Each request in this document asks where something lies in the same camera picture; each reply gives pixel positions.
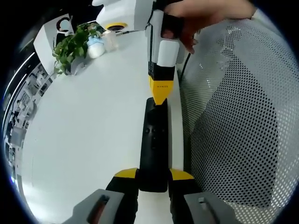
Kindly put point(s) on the black remote control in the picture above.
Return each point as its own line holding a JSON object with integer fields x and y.
{"x": 153, "y": 163}

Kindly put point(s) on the white bottle with blue cap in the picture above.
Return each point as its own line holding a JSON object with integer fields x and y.
{"x": 95, "y": 50}

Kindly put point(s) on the white neck-worn device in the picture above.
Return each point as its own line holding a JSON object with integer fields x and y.
{"x": 66, "y": 32}

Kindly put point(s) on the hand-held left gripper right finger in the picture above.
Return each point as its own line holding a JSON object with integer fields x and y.
{"x": 184, "y": 186}

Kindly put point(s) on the potted green plant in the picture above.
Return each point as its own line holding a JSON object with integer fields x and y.
{"x": 70, "y": 46}

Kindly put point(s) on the clear plastic bottle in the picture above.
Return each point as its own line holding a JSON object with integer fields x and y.
{"x": 111, "y": 43}

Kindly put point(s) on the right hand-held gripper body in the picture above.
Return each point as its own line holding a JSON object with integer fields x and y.
{"x": 137, "y": 14}

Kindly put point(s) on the white square pillar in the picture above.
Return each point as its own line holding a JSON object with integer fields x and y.
{"x": 44, "y": 39}

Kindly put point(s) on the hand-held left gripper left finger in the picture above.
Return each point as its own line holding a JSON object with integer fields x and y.
{"x": 121, "y": 186}

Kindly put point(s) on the white perforated basket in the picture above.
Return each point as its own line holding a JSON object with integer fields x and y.
{"x": 245, "y": 116}

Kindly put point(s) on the person's right hand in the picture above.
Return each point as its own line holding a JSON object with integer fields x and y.
{"x": 194, "y": 23}

